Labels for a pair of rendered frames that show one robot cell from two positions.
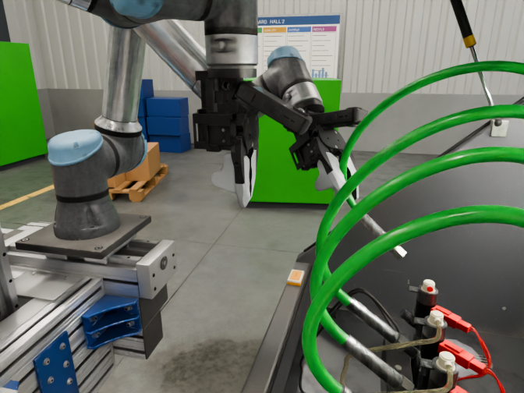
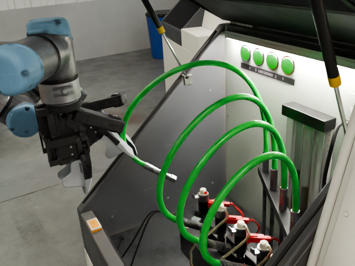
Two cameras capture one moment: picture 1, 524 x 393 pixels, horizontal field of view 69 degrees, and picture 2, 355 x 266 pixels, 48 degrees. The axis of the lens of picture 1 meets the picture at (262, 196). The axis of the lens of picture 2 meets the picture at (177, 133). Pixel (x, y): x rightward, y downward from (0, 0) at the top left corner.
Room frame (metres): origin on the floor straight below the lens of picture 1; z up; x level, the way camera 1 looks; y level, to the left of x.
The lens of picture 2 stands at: (-0.10, 0.38, 1.66)
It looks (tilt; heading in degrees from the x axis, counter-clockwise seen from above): 24 degrees down; 318
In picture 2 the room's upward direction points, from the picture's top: 4 degrees counter-clockwise
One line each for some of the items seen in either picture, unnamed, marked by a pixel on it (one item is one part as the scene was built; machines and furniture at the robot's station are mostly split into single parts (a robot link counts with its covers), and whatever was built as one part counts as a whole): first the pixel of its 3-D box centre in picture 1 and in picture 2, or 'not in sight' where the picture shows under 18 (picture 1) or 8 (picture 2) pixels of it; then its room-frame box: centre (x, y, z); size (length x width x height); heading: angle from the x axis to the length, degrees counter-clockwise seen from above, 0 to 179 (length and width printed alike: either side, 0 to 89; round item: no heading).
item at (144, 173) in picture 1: (119, 155); not in sight; (4.61, 1.74, 0.39); 1.20 x 0.85 x 0.79; 179
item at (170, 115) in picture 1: (150, 115); not in sight; (6.85, 1.95, 0.61); 1.26 x 0.48 x 1.22; 77
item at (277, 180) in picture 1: (289, 140); not in sight; (4.18, -0.30, 0.65); 0.95 x 0.86 x 1.30; 85
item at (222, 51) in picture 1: (231, 53); (60, 91); (0.58, 0.04, 1.43); 0.08 x 0.08 x 0.05
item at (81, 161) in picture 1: (80, 161); not in sight; (0.88, 0.43, 1.20); 0.13 x 0.12 x 0.14; 162
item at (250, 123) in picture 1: (228, 110); (63, 130); (0.59, 0.05, 1.35); 0.09 x 0.08 x 0.12; 74
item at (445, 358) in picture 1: (445, 366); (241, 227); (0.35, -0.21, 1.10); 0.02 x 0.02 x 0.03
